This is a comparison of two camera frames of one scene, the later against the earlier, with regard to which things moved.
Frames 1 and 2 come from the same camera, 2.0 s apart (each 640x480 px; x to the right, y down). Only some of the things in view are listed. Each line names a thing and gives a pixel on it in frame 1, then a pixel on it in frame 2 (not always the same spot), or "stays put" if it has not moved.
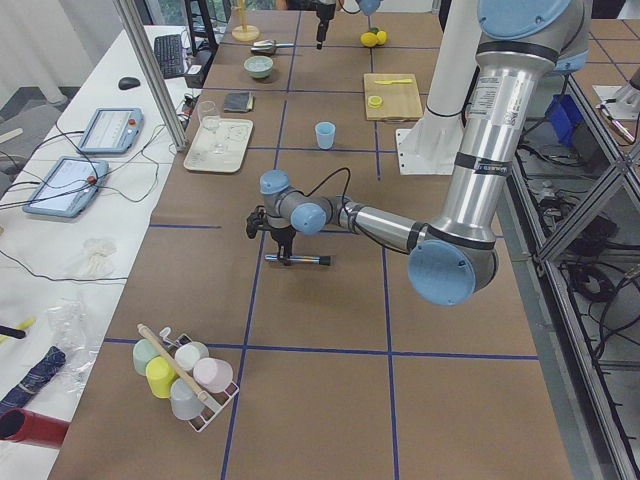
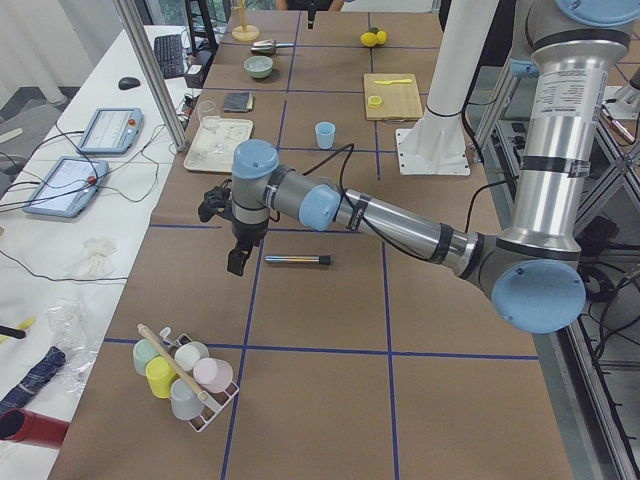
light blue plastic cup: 325,131 stays put
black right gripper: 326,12 to 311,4
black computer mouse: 128,83 stays put
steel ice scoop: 268,47 stays put
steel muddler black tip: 323,260 stays put
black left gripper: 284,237 to 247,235
